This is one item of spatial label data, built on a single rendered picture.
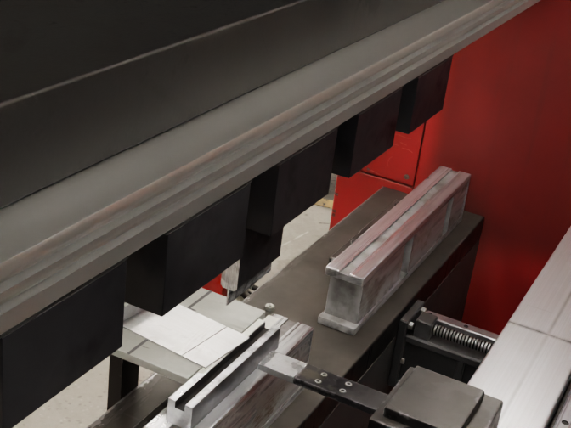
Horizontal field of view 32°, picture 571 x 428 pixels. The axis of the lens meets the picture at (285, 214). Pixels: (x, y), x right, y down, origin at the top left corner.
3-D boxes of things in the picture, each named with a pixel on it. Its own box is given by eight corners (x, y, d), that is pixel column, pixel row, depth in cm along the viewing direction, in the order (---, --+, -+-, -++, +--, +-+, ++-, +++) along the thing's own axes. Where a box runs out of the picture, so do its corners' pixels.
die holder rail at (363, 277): (431, 211, 189) (440, 165, 185) (461, 221, 186) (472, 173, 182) (316, 323, 147) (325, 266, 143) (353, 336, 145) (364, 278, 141)
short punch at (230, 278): (262, 267, 117) (271, 194, 113) (277, 273, 116) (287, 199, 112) (218, 302, 109) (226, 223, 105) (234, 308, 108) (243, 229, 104)
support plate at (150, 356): (93, 253, 134) (93, 246, 134) (265, 318, 125) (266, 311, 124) (-1, 308, 119) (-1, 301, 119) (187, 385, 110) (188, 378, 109)
